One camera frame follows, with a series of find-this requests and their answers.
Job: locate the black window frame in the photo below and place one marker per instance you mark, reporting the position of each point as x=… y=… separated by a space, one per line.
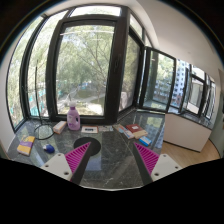
x=94 y=60

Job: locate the yellow purple box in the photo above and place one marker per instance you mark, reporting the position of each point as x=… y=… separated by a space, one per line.
x=25 y=145

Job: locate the blue computer mouse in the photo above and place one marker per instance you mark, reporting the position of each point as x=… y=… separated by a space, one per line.
x=48 y=148

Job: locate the blue white small box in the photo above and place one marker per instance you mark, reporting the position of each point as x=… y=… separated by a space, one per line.
x=146 y=141

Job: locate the purple detergent bottle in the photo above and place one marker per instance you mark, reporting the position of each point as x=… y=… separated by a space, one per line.
x=73 y=118

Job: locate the black round mouse pad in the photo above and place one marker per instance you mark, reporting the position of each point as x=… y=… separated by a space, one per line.
x=94 y=144

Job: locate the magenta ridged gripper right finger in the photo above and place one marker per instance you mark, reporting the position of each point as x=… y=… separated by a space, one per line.
x=152 y=166

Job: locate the small beige box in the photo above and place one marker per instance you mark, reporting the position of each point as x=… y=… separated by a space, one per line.
x=59 y=127

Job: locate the light blue booklet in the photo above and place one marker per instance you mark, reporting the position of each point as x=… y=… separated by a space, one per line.
x=123 y=130

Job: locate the tan flat box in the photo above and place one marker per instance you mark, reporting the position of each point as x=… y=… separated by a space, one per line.
x=140 y=134

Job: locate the white flat card box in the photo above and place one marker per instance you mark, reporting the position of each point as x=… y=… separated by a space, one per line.
x=89 y=129

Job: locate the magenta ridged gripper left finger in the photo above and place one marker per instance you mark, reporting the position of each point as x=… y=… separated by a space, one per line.
x=69 y=166

